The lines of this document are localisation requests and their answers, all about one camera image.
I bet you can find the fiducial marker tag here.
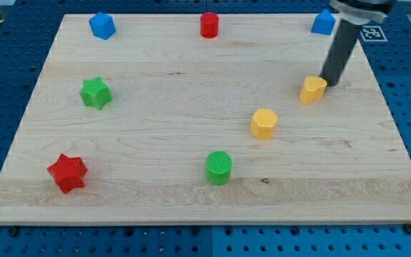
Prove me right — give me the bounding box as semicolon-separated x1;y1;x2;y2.
360;25;387;42

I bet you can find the wooden board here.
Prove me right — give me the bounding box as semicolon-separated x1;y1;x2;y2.
0;14;411;226

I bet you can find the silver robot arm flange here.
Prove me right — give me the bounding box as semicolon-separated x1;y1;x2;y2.
329;0;396;25

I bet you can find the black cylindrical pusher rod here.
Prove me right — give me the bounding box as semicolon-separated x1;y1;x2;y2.
320;19;362;87

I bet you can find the green cylinder block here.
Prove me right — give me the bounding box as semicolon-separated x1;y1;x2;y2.
205;151;233;186

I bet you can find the yellow hexagon block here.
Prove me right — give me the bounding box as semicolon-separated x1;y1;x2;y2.
250;109;278;140

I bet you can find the yellow heart block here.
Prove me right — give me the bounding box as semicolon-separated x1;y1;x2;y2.
300;76;328;104

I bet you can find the blue pentagon block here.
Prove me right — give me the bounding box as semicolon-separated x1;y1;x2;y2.
310;9;336;36

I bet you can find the red star block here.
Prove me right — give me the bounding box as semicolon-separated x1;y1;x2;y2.
46;153;88;194

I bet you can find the blue hexagon block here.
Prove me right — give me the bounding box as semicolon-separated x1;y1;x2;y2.
88;12;116;40

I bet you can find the red cylinder block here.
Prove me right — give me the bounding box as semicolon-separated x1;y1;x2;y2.
200;12;219;39

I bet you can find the green star block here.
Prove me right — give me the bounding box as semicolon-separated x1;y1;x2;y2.
79;76;113;110

